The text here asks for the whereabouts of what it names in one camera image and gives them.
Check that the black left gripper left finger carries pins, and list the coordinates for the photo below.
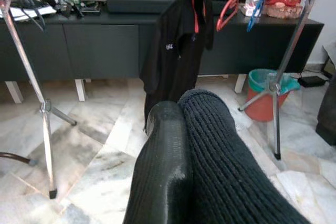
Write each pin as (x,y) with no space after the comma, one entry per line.
(162,155)

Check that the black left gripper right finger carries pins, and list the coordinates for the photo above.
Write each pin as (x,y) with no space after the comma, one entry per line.
(223,161)

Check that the orange bin with teal liner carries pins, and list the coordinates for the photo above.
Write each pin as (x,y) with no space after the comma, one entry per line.
(260,106)

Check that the black shirt with red trim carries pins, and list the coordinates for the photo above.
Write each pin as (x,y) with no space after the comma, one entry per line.
(173,51)

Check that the dark brown sofa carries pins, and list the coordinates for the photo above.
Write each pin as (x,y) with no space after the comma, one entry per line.
(326,119)

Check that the black power adapter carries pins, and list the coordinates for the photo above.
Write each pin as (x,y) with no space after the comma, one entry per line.
(313,81)

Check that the black TV cabinet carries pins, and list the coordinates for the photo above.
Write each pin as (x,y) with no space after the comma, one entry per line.
(99,48)

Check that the black soundbar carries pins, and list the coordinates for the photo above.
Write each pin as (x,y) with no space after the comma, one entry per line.
(136,5)

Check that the white tissue pack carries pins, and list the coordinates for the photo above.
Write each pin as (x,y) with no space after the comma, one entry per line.
(250,1)

